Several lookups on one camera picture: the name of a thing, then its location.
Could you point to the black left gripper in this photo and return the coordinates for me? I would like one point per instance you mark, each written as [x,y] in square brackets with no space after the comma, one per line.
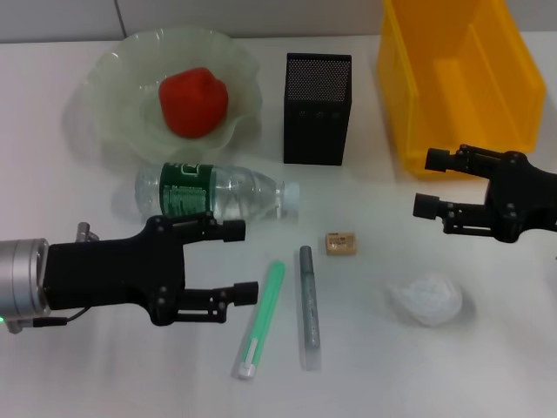
[113,272]

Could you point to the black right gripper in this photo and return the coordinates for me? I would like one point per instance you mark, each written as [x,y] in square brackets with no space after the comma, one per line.
[522,196]

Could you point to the clear green-label water bottle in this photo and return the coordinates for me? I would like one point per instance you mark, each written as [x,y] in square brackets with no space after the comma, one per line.
[243,191]

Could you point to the white paper ball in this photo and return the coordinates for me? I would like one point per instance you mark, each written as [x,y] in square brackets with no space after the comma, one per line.
[428,300]

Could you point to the green pen in sleeve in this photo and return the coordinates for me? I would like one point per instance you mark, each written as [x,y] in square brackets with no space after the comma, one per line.
[265,313]

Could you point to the grey marker pen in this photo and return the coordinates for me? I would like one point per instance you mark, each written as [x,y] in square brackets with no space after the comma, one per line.
[310,305]

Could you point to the beige eraser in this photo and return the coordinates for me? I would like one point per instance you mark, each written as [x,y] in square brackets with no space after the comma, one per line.
[341,244]

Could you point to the black mesh pen holder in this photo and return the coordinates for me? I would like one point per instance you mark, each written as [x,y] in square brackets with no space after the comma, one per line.
[317,87]

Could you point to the green glass fruit plate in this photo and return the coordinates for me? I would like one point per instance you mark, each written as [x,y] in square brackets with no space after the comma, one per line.
[113,87]

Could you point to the yellow plastic bin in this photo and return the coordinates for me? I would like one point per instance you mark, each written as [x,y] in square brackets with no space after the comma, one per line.
[457,87]

